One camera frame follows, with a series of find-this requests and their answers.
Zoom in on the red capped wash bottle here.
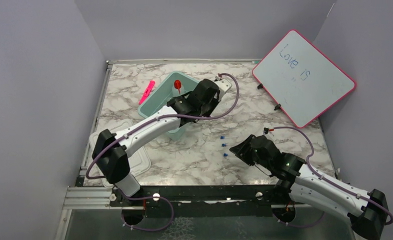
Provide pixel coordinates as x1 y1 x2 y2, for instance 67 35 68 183
172 79 184 97

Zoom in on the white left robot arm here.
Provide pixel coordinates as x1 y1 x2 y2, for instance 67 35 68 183
89 79 232 206

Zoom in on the pink framed whiteboard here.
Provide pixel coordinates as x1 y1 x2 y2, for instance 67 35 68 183
252 29 357 128

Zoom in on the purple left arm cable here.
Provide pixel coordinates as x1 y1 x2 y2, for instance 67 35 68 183
85 72 240 232

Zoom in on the teal plastic bin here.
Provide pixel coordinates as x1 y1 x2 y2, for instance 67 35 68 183
137 71 201 141

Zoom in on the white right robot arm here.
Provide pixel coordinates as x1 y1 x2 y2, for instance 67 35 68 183
229 134 388 240

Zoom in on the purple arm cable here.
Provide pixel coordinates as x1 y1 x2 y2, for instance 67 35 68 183
85 72 240 232
263 126 393 229

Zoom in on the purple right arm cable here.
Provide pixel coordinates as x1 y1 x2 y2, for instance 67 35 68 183
263 126 393 229

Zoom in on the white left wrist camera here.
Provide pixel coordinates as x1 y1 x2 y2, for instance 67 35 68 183
214 76 232 99

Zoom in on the pink highlighter marker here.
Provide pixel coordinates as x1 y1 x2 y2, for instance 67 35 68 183
138 80 156 105

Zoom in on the white plastic bin lid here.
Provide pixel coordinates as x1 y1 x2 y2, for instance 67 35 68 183
83 119 151 189

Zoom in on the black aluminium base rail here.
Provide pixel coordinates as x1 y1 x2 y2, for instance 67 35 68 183
75 177 307 220

